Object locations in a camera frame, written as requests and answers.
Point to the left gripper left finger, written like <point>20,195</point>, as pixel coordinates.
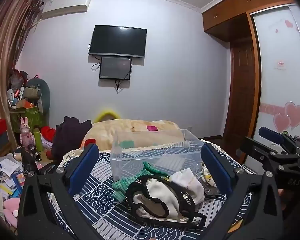
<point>35,218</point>

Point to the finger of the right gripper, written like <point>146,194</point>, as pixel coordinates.
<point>271,135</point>
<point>269,156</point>

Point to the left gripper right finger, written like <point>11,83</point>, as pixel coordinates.
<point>252,209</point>

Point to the clear bag of silver items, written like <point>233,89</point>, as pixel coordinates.
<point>208,182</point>

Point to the white sock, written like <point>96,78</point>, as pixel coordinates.
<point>186,179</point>

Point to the green knitted cloth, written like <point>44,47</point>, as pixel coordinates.
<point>120,186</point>

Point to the white black-trimmed cloth bag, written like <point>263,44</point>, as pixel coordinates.
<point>153,199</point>

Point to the person right hand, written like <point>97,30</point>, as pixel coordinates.
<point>281,193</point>

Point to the brown wooden door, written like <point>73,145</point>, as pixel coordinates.
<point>242,89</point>

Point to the pink plush on floor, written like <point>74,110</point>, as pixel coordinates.
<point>11,207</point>

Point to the green bottle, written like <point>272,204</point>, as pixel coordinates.
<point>38,139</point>

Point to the pink rabbit figurine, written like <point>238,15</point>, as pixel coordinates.
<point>26,137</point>

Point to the red plush item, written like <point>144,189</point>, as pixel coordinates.
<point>48,133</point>

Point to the dark purple garment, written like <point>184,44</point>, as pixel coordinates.
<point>69,135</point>

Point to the clear plastic storage box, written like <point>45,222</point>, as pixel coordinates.
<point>170,158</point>

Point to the green cardboard box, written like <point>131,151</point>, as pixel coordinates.
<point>34,116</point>

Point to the beige patterned blanket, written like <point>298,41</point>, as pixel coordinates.
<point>137,133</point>

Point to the green dinosaur plush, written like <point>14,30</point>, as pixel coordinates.
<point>37,91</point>

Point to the wooden wardrobe with sliding door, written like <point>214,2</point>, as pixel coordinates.
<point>274,27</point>

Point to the white air conditioner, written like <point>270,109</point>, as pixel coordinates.
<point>55,8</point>

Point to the small black wall monitor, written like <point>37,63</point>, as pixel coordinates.
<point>115,68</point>

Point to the large black wall television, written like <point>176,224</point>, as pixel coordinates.
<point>118,41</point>

